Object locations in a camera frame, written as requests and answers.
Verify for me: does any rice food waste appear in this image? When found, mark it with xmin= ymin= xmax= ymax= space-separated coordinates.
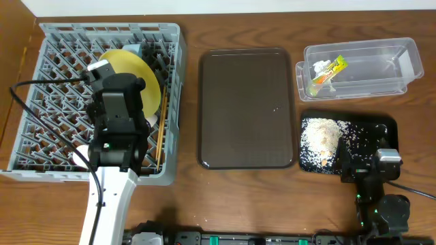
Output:
xmin=299 ymin=118 xmax=391 ymax=174

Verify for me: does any white pink bowl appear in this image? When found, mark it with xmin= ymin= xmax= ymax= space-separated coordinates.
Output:
xmin=146 ymin=114 xmax=158 ymax=127

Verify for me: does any wooden chopstick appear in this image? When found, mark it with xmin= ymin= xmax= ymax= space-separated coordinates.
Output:
xmin=156 ymin=87 xmax=167 ymax=164
xmin=157 ymin=97 xmax=168 ymax=173

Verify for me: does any yellow round plate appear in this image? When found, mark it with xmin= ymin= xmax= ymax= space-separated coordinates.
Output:
xmin=99 ymin=49 xmax=161 ymax=118

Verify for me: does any small white cup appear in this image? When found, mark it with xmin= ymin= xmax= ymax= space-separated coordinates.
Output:
xmin=72 ymin=144 xmax=89 ymax=169

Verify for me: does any light blue bowl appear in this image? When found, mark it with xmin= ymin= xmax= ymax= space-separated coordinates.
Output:
xmin=122 ymin=44 xmax=142 ymax=58

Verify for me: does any white tissue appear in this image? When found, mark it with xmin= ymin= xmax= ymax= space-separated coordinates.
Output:
xmin=313 ymin=60 xmax=336 ymax=92

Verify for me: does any green snack wrapper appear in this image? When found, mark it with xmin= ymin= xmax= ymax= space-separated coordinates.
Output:
xmin=307 ymin=55 xmax=348 ymax=96

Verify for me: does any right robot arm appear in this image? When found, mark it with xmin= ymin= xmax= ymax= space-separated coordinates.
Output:
xmin=337 ymin=138 xmax=435 ymax=245

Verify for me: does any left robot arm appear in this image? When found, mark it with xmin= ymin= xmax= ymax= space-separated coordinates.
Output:
xmin=80 ymin=73 xmax=151 ymax=244

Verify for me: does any black food waste tray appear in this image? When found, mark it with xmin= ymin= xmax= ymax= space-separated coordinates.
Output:
xmin=299 ymin=109 xmax=399 ymax=174

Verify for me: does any clear plastic waste bin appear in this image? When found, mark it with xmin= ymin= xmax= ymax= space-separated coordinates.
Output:
xmin=296 ymin=37 xmax=424 ymax=101

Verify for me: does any grey plastic dish rack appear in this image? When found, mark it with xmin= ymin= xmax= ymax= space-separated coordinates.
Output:
xmin=1 ymin=23 xmax=187 ymax=186

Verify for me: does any dark brown serving tray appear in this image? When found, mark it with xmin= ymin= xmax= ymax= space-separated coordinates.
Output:
xmin=197 ymin=48 xmax=298 ymax=170

